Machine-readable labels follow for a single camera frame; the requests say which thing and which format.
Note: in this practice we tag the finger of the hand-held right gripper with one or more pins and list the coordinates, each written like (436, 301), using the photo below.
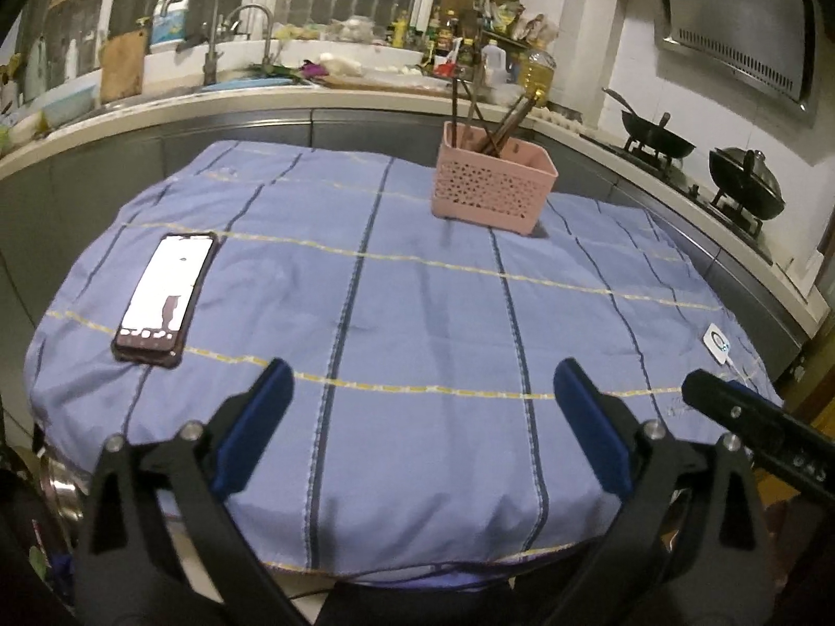
(750, 414)

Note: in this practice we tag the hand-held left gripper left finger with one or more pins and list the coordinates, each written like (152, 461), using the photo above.
(258, 417)

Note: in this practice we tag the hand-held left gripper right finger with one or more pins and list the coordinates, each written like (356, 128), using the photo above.
(590, 424)

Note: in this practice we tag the pink perforated plastic basket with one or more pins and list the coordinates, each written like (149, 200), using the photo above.
(489, 189)

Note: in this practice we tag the brown wooden chopstick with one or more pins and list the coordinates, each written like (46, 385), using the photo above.
(509, 125)
(499, 129)

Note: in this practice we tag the smartphone in dark case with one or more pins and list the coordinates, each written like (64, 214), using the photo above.
(166, 287)

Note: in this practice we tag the blue striped tablecloth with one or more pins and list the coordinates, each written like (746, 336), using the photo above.
(424, 339)

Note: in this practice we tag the steel pot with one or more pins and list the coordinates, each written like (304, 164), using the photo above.
(62, 486)

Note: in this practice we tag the gas stove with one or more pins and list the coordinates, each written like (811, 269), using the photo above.
(698, 192)

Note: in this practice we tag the black wok with lid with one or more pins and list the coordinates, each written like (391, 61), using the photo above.
(747, 182)

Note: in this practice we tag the light bamboo chopstick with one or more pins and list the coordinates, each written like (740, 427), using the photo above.
(520, 107)
(528, 108)

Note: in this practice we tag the purple object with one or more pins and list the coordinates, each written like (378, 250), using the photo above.
(312, 69)

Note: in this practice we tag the yellow cooking oil bottle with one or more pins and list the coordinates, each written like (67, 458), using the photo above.
(538, 75)

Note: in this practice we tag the white plastic jug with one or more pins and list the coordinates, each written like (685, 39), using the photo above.
(494, 65)

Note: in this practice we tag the wooden cutting board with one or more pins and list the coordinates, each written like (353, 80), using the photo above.
(122, 68)

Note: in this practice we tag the square metal faucet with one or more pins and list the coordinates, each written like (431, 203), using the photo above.
(210, 45)

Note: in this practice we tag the curved metal faucet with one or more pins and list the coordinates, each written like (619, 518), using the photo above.
(266, 39)

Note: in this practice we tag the steel range hood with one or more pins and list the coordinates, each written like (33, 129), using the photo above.
(737, 13)

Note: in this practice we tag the dish soap bottle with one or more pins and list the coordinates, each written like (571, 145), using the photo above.
(169, 23)

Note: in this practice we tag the group of condiment bottles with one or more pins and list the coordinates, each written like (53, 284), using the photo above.
(443, 42)

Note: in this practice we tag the pile of food packets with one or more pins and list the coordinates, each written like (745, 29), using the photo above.
(515, 16)

